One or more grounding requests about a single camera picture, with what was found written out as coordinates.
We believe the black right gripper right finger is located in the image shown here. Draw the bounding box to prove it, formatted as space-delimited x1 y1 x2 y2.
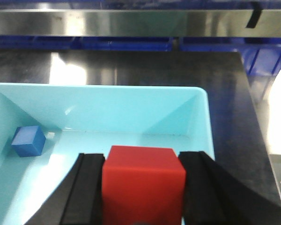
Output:
178 151 281 225

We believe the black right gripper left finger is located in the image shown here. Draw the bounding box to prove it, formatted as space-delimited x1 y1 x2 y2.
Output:
26 153 105 225

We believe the red cube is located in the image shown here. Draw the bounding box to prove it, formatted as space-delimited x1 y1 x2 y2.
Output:
102 145 186 225

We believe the small blue cube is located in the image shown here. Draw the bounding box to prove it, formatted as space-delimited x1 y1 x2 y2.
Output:
11 126 46 157

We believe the light cyan plastic tray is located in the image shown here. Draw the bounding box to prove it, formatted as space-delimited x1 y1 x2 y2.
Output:
0 83 214 225

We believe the stainless steel shelf frame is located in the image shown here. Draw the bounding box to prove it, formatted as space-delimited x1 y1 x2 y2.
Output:
0 9 281 38

